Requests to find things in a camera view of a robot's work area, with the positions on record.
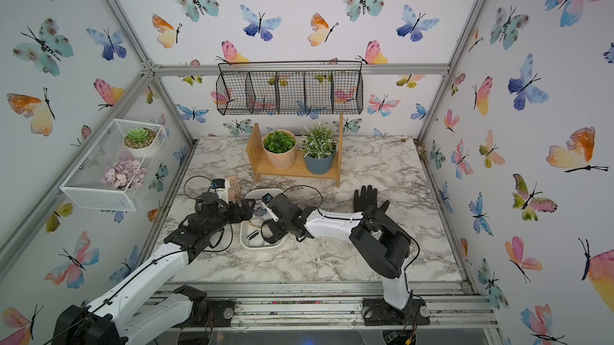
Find beige watch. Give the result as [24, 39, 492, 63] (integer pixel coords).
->
[249, 218, 264, 229]

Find white translucent watch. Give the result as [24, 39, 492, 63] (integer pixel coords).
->
[246, 231, 262, 244]

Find black watch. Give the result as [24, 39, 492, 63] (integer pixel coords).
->
[260, 220, 277, 245]

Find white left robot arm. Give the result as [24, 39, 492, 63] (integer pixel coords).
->
[49, 192, 256, 344]

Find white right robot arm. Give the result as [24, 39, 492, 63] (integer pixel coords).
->
[262, 186, 413, 311]

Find white storage box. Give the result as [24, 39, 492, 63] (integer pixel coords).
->
[239, 188, 286, 251]

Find small wooden crate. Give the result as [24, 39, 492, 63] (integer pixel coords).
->
[225, 175, 241, 202]

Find pink pot green plant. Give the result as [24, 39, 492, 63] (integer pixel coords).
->
[263, 130, 297, 170]

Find wooden shelf stand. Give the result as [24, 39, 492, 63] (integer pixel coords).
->
[246, 114, 344, 188]

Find black rubber glove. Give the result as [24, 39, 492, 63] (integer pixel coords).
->
[353, 185, 390, 212]

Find blue pot white-green plant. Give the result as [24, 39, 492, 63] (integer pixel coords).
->
[302, 124, 337, 175]

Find pink artificial flowers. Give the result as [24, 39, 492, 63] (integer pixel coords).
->
[100, 159, 148, 191]

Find succulent in white pot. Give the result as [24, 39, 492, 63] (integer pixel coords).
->
[123, 127, 158, 159]

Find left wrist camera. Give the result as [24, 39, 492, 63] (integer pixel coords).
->
[210, 179, 230, 203]

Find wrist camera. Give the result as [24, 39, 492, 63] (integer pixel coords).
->
[261, 193, 279, 222]
[210, 179, 230, 203]

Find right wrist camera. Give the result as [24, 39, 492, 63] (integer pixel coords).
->
[261, 193, 279, 222]

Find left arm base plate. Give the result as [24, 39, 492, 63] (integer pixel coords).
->
[178, 300, 237, 329]

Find white wire wall shelf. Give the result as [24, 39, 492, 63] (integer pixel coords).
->
[60, 119, 168, 212]

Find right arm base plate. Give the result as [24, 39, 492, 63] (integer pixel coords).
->
[362, 297, 431, 326]

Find black wire wall basket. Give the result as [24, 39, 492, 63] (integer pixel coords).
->
[212, 60, 364, 119]

